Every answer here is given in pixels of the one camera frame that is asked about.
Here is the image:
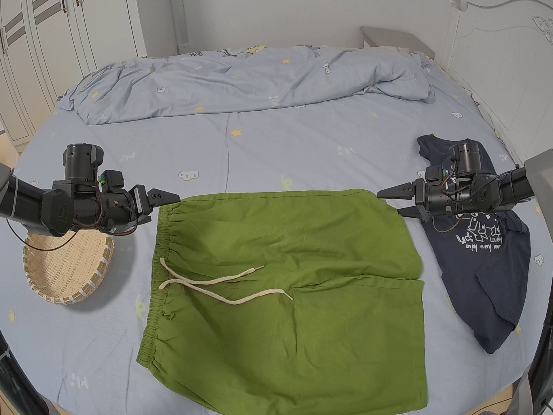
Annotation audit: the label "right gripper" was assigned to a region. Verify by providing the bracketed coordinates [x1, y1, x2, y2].
[376, 178, 460, 224]

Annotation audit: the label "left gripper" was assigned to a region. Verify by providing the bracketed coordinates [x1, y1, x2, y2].
[103, 183, 181, 237]

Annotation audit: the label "green shorts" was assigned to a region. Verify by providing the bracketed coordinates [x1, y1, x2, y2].
[136, 188, 429, 415]

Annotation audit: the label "round woven basket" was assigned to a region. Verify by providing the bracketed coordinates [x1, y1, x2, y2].
[22, 227, 116, 306]

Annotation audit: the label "bed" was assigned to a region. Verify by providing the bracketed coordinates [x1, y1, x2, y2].
[0, 0, 553, 415]

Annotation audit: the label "dark blue T-shirt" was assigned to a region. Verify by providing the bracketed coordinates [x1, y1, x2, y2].
[417, 134, 532, 354]

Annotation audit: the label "pale blue quilt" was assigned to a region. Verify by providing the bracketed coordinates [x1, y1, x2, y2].
[56, 45, 436, 125]

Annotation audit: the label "grey bedside table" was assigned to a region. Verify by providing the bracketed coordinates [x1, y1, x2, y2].
[360, 26, 435, 57]

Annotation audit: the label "white wardrobe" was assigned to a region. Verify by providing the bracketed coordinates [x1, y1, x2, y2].
[0, 0, 147, 154]

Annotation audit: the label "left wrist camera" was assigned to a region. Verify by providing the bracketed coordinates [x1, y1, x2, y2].
[100, 170, 127, 194]

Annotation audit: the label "black cable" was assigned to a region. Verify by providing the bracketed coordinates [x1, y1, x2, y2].
[6, 219, 109, 252]

